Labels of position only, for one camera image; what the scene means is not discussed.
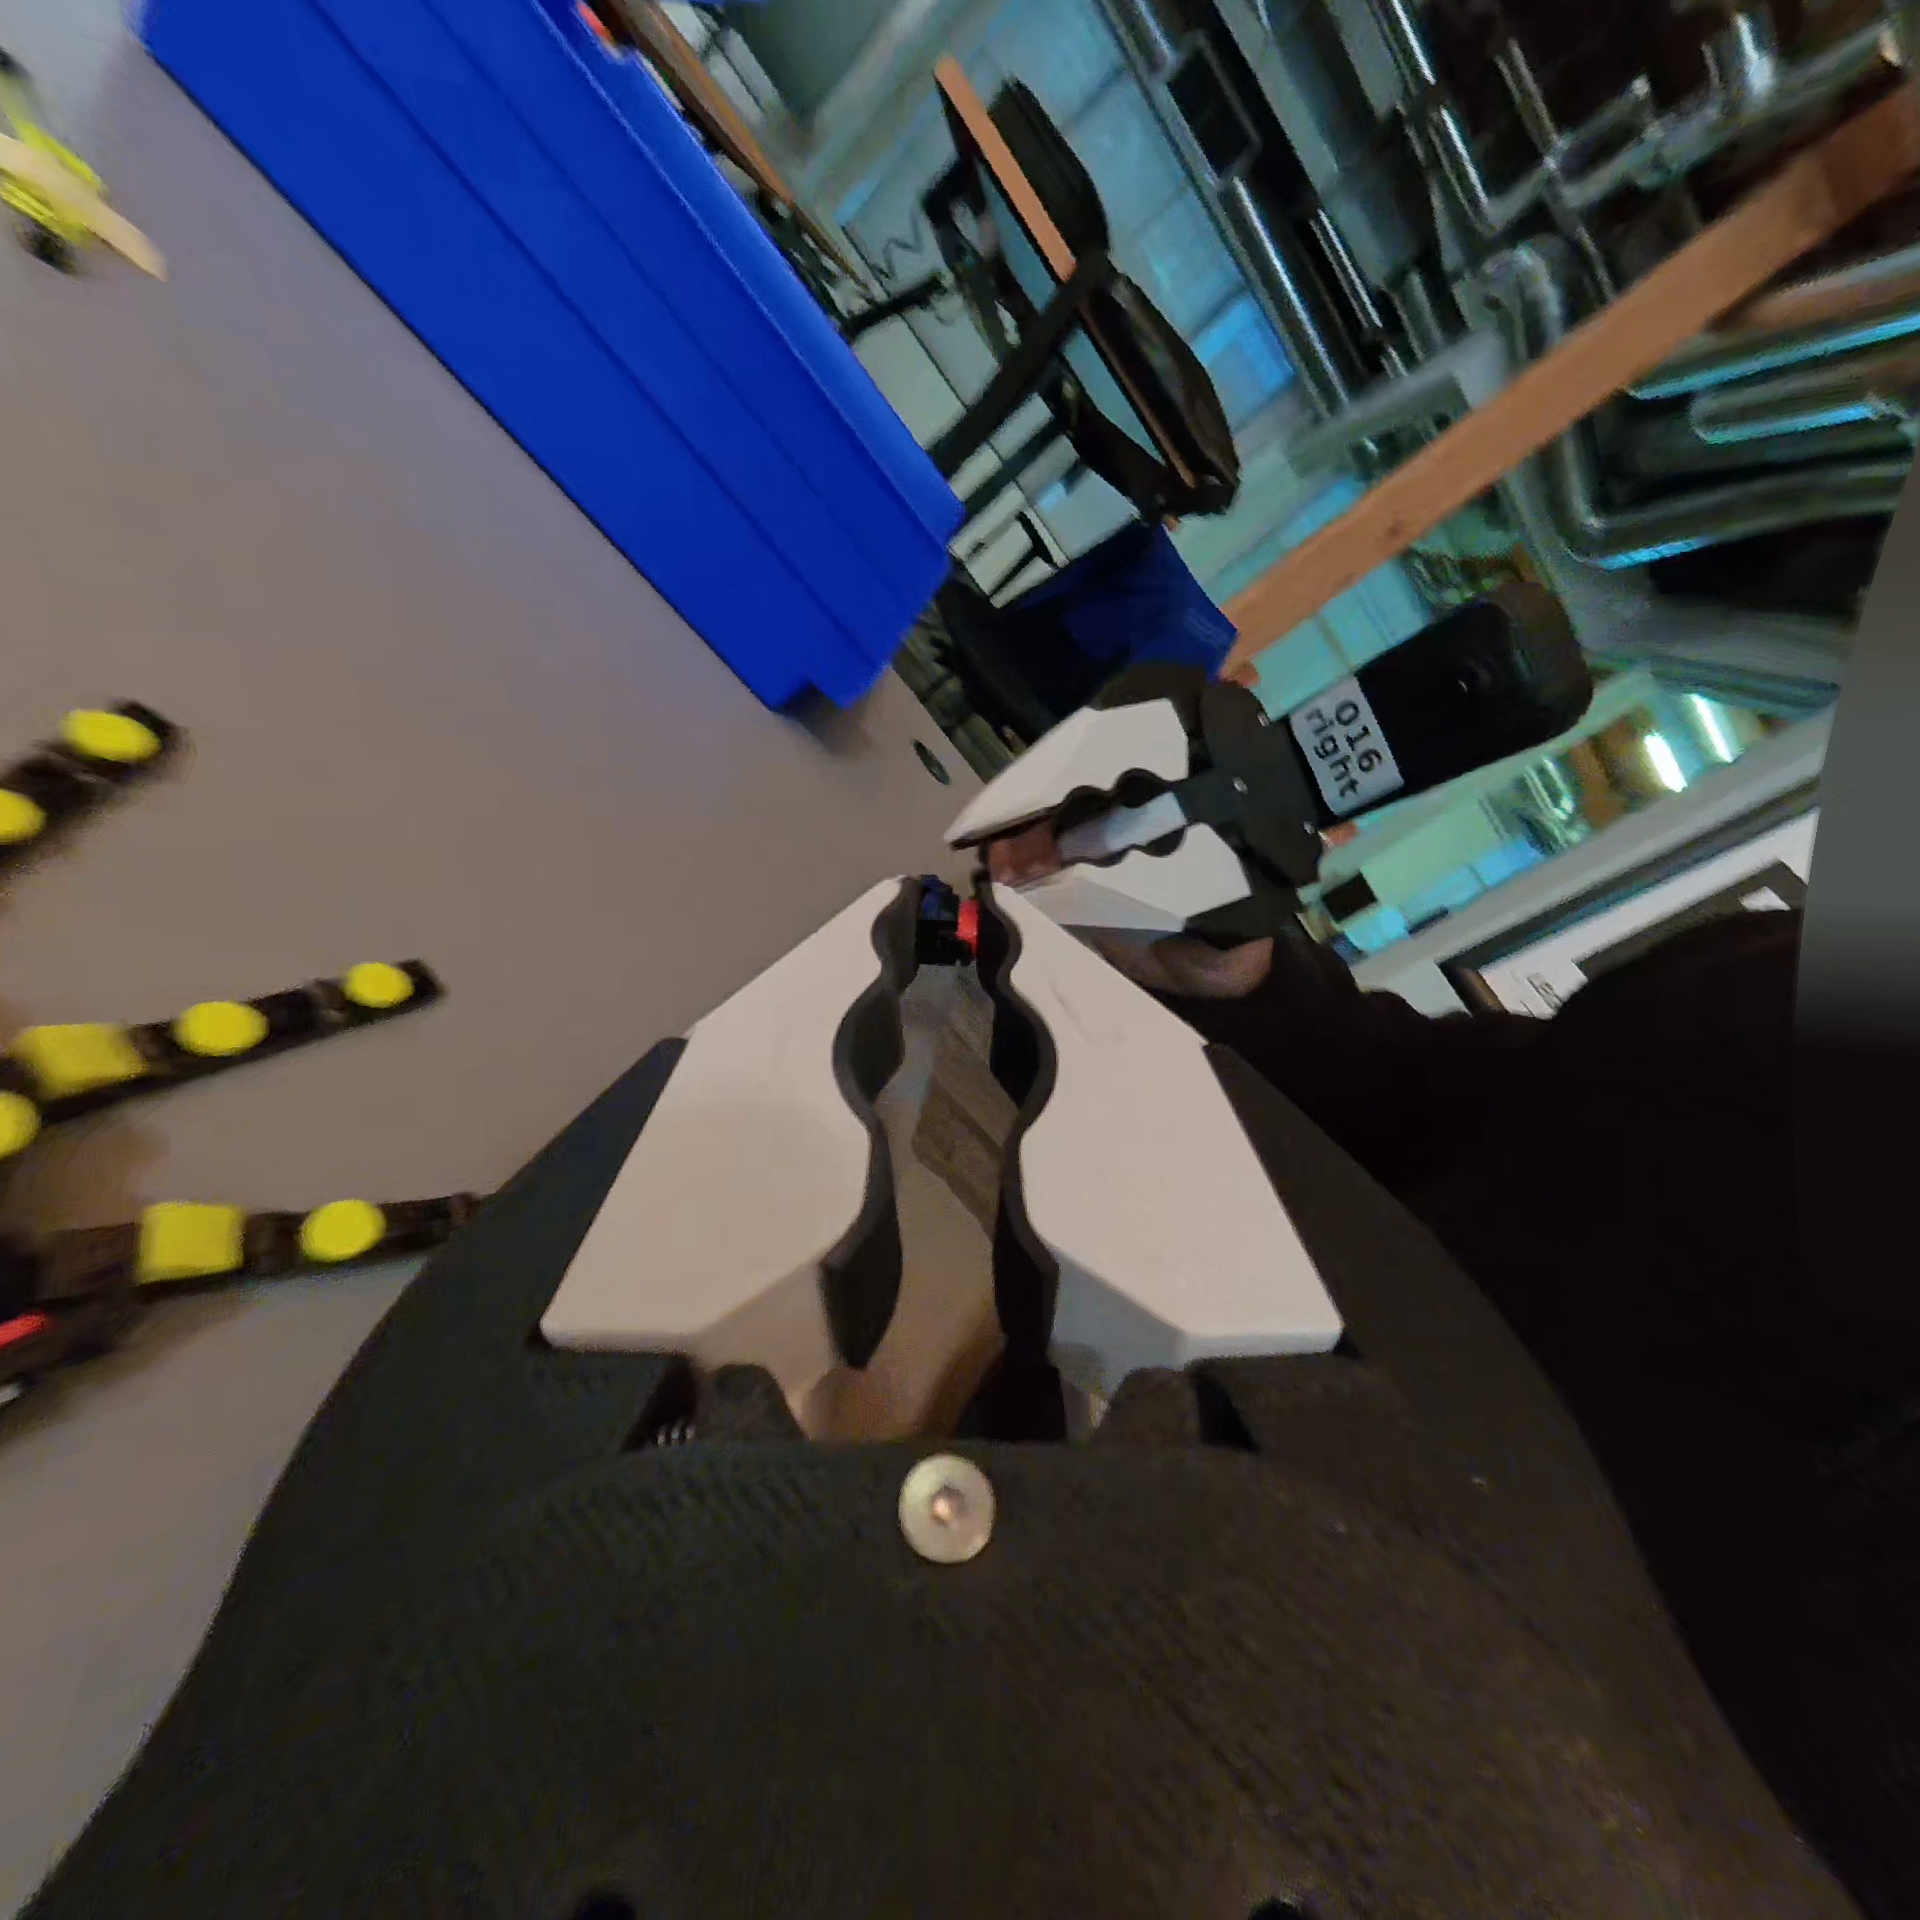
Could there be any person's right hand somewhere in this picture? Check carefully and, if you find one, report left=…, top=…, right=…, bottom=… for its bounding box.
left=1109, top=930, right=1296, bottom=1005

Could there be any person's black sweater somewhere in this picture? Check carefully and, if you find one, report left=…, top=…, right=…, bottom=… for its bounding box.
left=1424, top=1034, right=1920, bottom=1920

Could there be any wooden beam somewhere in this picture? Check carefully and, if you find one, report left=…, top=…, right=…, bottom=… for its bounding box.
left=1221, top=91, right=1920, bottom=679

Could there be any blue plastic bin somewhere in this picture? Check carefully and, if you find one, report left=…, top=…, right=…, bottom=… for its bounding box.
left=132, top=0, right=965, bottom=716
left=1020, top=525, right=1242, bottom=710

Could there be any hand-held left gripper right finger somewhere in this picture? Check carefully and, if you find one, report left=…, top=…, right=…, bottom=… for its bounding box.
left=978, top=882, right=1345, bottom=1439

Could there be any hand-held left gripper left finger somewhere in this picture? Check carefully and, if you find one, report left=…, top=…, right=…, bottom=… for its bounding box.
left=539, top=874, right=924, bottom=1439

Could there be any black yellow lego scorpion model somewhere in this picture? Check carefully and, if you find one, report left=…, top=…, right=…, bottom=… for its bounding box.
left=0, top=697, right=486, bottom=1443

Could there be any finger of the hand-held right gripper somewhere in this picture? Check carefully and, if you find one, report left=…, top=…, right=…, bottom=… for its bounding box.
left=986, top=795, right=1280, bottom=947
left=944, top=703, right=1205, bottom=853

